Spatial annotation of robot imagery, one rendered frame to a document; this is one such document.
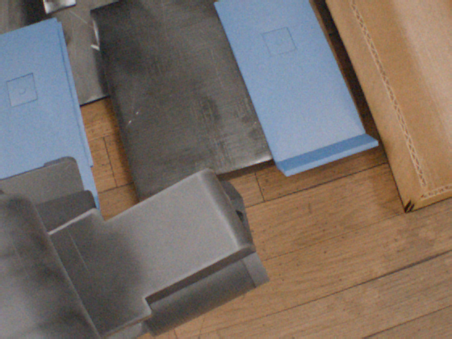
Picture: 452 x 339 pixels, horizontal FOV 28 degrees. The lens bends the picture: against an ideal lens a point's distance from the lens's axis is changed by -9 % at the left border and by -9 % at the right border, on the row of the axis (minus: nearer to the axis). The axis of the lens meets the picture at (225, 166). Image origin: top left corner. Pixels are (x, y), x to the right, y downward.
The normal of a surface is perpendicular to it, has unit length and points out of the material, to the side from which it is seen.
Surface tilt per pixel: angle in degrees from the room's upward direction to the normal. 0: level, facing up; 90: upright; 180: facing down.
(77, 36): 0
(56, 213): 59
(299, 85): 0
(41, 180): 31
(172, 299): 43
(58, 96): 2
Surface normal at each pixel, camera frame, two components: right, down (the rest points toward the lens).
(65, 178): 0.18, 0.21
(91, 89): 0.00, -0.29
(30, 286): 0.42, -0.47
